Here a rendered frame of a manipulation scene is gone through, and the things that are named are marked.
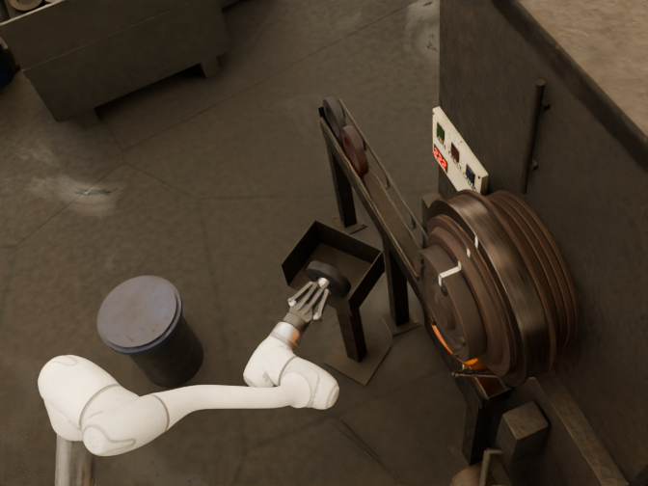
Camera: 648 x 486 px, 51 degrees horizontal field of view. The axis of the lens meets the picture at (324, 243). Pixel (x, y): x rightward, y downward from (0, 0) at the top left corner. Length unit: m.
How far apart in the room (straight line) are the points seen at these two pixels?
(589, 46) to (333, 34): 2.93
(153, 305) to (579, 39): 1.84
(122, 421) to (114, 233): 1.90
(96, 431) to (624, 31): 1.31
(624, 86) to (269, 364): 1.27
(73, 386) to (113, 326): 0.93
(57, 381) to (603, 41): 1.36
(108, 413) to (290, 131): 2.22
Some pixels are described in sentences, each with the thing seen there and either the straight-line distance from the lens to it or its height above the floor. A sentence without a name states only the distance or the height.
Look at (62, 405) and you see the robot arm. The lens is 1.75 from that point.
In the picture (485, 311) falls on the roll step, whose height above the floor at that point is 1.24.
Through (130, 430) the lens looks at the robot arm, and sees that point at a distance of 1.66.
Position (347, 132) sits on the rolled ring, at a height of 0.78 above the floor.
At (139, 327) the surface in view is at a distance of 2.59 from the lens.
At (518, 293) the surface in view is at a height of 1.30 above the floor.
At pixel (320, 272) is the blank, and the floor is 0.76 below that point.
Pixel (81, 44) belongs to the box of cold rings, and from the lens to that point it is 3.67.
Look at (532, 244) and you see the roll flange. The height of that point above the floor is 1.31.
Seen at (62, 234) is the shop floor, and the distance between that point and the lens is 3.57.
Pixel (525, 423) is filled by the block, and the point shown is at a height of 0.80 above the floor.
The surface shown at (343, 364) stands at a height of 0.01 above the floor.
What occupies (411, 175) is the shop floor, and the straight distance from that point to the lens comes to 3.30.
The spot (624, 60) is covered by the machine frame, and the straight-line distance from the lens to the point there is 1.23.
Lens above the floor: 2.56
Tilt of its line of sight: 55 degrees down
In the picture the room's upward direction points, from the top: 13 degrees counter-clockwise
